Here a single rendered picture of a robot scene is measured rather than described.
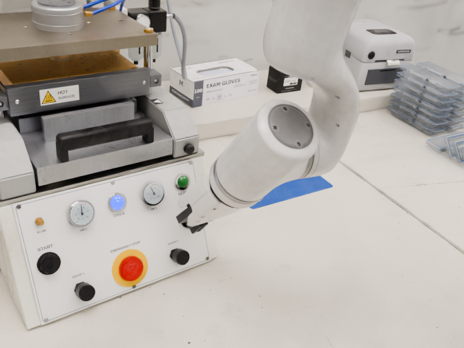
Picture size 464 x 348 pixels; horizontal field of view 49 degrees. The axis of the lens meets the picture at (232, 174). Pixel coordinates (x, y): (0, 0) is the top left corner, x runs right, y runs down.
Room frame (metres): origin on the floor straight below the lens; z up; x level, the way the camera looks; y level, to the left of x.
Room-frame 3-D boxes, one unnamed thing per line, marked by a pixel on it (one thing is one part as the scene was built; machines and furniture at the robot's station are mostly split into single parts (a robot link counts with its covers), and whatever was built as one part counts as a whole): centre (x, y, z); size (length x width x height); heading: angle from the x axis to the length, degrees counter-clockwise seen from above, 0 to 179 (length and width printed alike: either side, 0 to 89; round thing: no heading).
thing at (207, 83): (1.37, 0.08, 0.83); 0.23 x 0.12 x 0.07; 131
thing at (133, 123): (0.68, 0.19, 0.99); 0.15 x 0.02 x 0.04; 129
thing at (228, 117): (1.49, -0.13, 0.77); 0.84 x 0.30 x 0.04; 123
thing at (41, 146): (0.79, 0.28, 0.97); 0.30 x 0.22 x 0.08; 39
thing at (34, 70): (0.83, 0.30, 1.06); 0.22 x 0.17 x 0.10; 129
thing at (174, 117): (0.85, 0.15, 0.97); 0.26 x 0.05 x 0.07; 39
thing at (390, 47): (1.65, -0.39, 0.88); 0.25 x 0.20 x 0.17; 27
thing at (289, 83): (1.47, -0.13, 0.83); 0.09 x 0.06 x 0.07; 123
